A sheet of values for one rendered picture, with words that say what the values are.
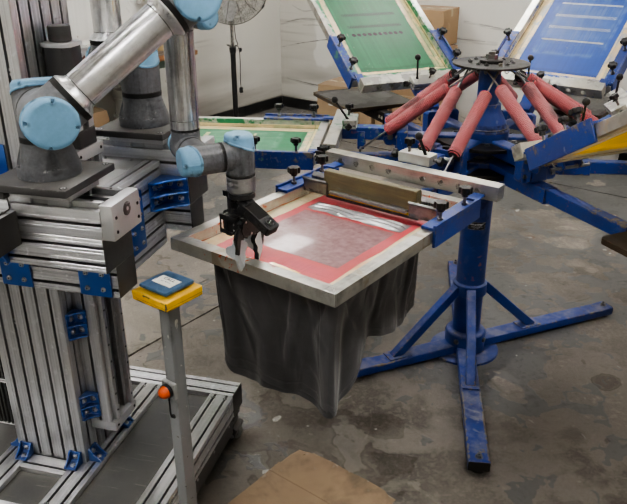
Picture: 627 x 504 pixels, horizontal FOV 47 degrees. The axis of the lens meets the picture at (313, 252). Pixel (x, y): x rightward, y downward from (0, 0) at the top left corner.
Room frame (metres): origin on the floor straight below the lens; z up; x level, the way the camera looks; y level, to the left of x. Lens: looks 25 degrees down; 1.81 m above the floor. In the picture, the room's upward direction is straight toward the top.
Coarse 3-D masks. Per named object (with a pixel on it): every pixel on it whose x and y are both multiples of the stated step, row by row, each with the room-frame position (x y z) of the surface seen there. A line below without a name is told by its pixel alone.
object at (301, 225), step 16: (304, 208) 2.22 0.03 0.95; (352, 208) 2.22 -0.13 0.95; (368, 208) 2.21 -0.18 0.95; (288, 224) 2.08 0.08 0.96; (304, 224) 2.08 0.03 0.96; (320, 224) 2.08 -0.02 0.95; (336, 224) 2.08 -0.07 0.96; (272, 240) 1.96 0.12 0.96; (288, 240) 1.95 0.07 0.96; (304, 240) 1.95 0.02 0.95; (272, 256) 1.84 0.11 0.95
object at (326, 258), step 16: (352, 224) 2.08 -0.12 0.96; (416, 224) 2.08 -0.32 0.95; (320, 240) 1.95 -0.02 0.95; (336, 240) 1.95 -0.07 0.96; (352, 240) 1.95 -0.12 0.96; (368, 240) 1.95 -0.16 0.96; (384, 240) 1.95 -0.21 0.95; (288, 256) 1.84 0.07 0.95; (304, 256) 1.84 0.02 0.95; (320, 256) 1.84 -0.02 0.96; (336, 256) 1.84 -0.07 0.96; (352, 256) 1.84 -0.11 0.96; (368, 256) 1.84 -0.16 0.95; (304, 272) 1.74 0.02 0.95; (320, 272) 1.74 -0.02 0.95; (336, 272) 1.74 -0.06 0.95
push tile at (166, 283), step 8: (168, 272) 1.71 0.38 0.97; (152, 280) 1.67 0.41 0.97; (160, 280) 1.67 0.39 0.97; (168, 280) 1.67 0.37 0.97; (176, 280) 1.67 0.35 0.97; (184, 280) 1.67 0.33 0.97; (192, 280) 1.67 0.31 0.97; (152, 288) 1.62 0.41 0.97; (160, 288) 1.62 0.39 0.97; (168, 288) 1.62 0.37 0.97; (176, 288) 1.62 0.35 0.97
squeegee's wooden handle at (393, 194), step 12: (324, 180) 2.30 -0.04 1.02; (336, 180) 2.27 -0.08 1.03; (348, 180) 2.24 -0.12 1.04; (360, 180) 2.21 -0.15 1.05; (372, 180) 2.19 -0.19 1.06; (348, 192) 2.24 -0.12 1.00; (360, 192) 2.21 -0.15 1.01; (372, 192) 2.18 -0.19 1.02; (384, 192) 2.15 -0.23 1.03; (396, 192) 2.13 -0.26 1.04; (408, 192) 2.10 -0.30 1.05; (420, 192) 2.10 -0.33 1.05; (396, 204) 2.13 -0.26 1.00; (408, 204) 2.10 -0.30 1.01
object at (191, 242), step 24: (288, 192) 2.28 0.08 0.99; (432, 192) 2.27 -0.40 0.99; (192, 240) 1.88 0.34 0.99; (408, 240) 1.87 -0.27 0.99; (216, 264) 1.79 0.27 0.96; (264, 264) 1.72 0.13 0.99; (384, 264) 1.72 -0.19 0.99; (288, 288) 1.64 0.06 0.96; (312, 288) 1.59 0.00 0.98; (336, 288) 1.58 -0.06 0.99; (360, 288) 1.64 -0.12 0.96
